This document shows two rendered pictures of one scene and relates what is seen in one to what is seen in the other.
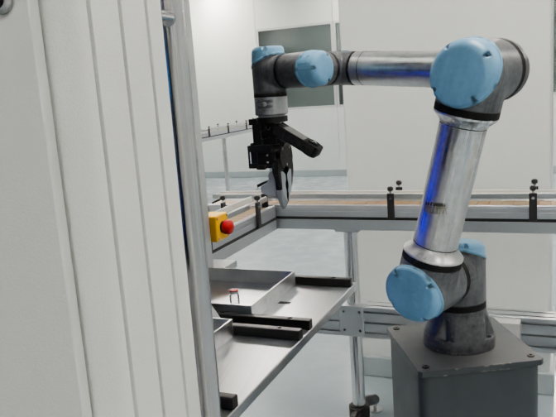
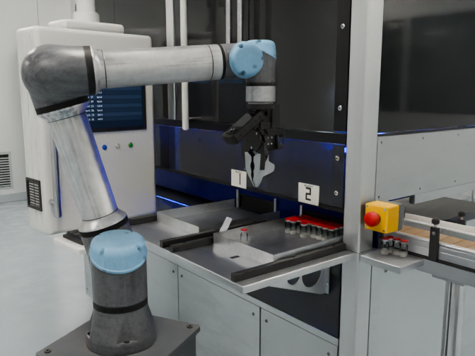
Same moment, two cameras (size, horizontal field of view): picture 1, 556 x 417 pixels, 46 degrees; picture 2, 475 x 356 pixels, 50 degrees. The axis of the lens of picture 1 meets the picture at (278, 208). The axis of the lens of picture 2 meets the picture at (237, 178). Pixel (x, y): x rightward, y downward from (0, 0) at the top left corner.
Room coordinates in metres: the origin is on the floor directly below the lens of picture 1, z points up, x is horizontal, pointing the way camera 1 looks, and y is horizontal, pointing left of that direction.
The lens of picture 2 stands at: (2.06, -1.17, 1.33)
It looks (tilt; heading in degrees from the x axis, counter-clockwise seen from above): 10 degrees down; 118
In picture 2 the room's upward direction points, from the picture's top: straight up
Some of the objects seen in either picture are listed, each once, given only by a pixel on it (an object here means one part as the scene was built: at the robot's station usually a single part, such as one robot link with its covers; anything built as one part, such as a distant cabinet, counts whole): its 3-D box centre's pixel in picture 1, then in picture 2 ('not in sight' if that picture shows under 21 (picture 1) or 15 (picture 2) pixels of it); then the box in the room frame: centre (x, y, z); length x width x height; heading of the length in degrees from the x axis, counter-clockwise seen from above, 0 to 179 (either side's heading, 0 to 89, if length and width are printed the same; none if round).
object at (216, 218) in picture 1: (211, 226); (383, 216); (1.78, 0.19, 0.99); 0.08 x 0.07 x 0.07; 66
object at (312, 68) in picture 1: (309, 69); not in sight; (1.45, -0.09, 1.39); 0.11 x 0.11 x 0.08; 48
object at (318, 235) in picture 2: not in sight; (311, 229); (1.55, 0.28, 0.90); 0.18 x 0.02 x 0.05; 157
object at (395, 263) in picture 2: (204, 267); (394, 258); (1.81, 0.22, 0.87); 0.14 x 0.13 x 0.02; 66
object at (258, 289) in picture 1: (208, 290); (285, 238); (1.50, 0.18, 0.90); 0.34 x 0.26 x 0.04; 67
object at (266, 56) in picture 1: (270, 71); (259, 63); (1.50, 0.00, 1.39); 0.09 x 0.08 x 0.11; 48
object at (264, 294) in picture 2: not in sight; (167, 227); (0.76, 0.61, 0.73); 1.98 x 0.01 x 0.25; 156
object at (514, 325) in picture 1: (501, 333); not in sight; (2.09, -0.72, 0.50); 0.12 x 0.05 x 0.09; 66
